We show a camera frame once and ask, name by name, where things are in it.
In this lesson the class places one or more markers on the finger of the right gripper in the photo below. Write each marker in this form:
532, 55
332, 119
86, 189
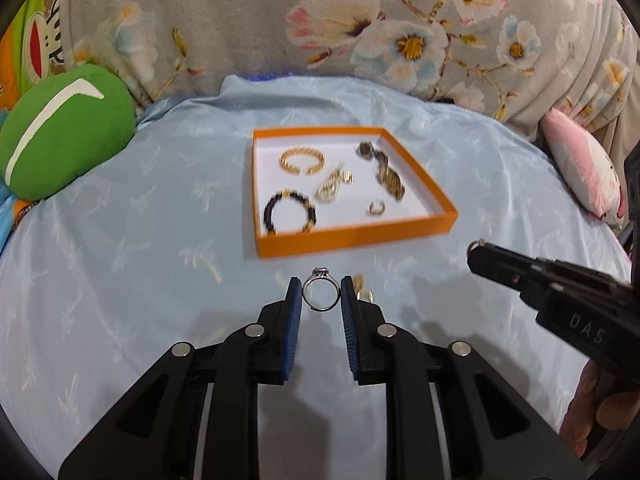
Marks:
510, 269

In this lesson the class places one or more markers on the green plush pillow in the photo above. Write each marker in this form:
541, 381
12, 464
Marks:
63, 127

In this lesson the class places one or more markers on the right hand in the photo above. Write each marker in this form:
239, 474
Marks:
616, 412

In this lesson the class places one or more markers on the small hoop earring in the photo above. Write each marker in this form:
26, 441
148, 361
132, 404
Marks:
377, 208

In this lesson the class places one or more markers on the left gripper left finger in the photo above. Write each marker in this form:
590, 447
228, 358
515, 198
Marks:
261, 353

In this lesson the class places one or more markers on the orange tray box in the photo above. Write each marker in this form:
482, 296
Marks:
299, 215

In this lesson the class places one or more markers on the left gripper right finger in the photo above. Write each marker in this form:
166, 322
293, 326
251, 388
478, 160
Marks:
381, 353

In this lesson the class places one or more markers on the light blue satin sheet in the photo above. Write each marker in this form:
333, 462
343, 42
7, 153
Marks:
157, 246

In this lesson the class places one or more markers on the pink white pillow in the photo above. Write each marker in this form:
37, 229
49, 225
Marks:
585, 167

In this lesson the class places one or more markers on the cartoon monkey pillow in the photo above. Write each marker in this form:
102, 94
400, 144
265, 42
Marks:
31, 49

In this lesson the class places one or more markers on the floral grey blanket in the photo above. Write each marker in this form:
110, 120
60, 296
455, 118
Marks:
511, 60

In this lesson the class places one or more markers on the small metal earring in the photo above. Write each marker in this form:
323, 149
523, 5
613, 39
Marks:
477, 243

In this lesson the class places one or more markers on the gold double-ring earring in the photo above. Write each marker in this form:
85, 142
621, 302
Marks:
362, 294

